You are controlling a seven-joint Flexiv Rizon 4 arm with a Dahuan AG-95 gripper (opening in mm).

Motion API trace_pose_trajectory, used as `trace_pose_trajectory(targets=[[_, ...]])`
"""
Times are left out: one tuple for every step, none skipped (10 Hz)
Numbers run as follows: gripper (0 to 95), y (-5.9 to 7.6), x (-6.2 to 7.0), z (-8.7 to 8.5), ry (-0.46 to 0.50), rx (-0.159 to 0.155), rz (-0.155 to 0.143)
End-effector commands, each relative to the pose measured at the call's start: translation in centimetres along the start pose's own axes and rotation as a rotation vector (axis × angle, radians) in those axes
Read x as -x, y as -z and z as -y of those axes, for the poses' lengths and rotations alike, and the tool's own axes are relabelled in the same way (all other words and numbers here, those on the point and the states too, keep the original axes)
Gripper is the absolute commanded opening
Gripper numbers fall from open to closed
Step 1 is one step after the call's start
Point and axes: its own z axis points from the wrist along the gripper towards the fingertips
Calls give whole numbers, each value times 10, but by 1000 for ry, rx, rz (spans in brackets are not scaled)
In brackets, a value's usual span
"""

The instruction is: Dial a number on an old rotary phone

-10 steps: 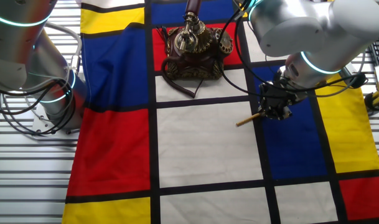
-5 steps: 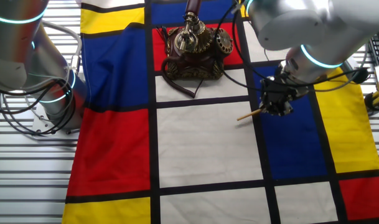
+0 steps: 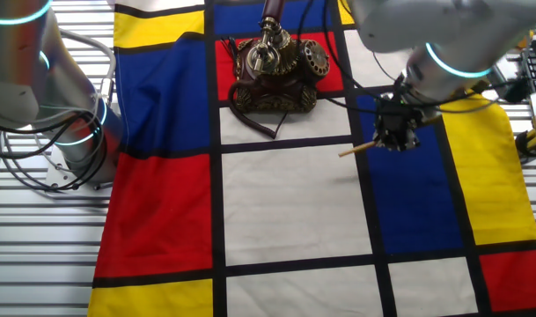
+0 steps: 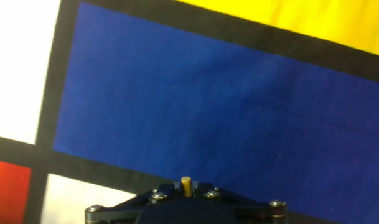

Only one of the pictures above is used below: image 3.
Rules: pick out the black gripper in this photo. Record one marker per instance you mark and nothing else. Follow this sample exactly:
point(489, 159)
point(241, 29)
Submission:
point(397, 116)

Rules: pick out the short wooden stick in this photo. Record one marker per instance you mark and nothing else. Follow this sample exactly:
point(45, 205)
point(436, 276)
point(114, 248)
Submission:
point(355, 149)

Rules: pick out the antique rotary phone base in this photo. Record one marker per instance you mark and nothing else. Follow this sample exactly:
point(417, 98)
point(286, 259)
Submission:
point(272, 94)

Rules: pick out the brass and red phone handset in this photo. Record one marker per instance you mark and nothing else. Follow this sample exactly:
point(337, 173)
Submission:
point(272, 11)

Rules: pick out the colour block tablecloth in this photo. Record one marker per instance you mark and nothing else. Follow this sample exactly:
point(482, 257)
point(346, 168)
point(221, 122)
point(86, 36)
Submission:
point(294, 202)

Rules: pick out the yellow and black clamp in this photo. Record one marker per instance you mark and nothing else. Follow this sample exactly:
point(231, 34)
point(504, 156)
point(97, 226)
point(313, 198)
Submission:
point(529, 143)

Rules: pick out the wrist camera with silver bracket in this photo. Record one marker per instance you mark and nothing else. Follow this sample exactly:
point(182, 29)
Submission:
point(516, 90)

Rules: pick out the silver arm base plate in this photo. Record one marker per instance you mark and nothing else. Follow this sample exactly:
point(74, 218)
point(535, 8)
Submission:
point(58, 176)

